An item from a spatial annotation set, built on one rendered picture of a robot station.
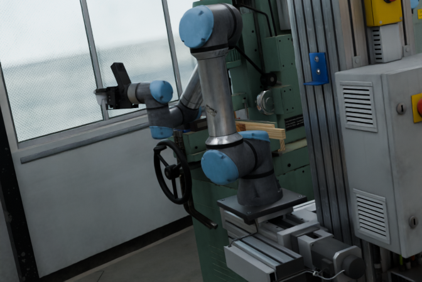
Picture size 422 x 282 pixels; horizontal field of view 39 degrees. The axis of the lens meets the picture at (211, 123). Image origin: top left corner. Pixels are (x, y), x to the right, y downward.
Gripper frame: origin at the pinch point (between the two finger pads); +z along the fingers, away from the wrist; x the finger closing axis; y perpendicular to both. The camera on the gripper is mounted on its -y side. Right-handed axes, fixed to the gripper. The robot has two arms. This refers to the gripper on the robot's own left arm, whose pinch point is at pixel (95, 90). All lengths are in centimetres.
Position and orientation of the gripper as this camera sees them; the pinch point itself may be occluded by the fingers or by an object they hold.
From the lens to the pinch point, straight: 220.4
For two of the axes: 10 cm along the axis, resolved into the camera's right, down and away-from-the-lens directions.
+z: -7.7, 0.2, 6.4
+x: 6.3, -1.0, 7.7
